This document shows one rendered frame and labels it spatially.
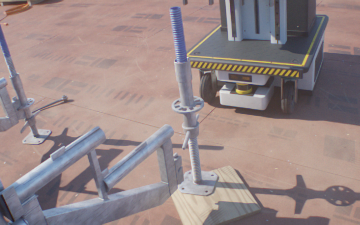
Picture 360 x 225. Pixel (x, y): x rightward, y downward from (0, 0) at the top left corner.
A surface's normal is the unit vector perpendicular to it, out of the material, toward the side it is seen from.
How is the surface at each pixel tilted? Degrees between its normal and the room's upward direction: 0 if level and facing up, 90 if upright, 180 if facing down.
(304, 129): 0
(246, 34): 90
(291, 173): 0
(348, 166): 0
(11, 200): 90
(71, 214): 90
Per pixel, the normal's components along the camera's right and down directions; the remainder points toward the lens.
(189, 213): -0.14, -0.85
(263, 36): -0.46, 0.51
